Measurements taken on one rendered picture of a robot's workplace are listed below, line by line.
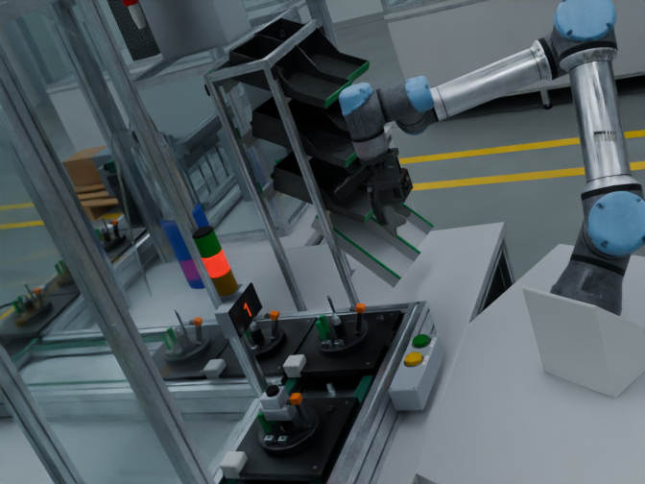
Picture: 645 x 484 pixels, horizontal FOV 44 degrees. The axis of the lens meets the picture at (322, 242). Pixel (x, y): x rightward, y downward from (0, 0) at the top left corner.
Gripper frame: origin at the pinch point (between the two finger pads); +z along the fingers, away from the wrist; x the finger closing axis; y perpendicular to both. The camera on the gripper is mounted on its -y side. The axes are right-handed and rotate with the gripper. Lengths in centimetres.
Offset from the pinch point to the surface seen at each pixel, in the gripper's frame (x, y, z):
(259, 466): -49, -23, 26
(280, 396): -39.5, -18.1, 15.3
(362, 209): 20.5, -15.3, 2.9
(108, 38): -24, -34, -62
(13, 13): -45, -34, -74
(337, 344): -10.9, -18.1, 23.1
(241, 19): 115, -84, -38
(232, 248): 76, -101, 37
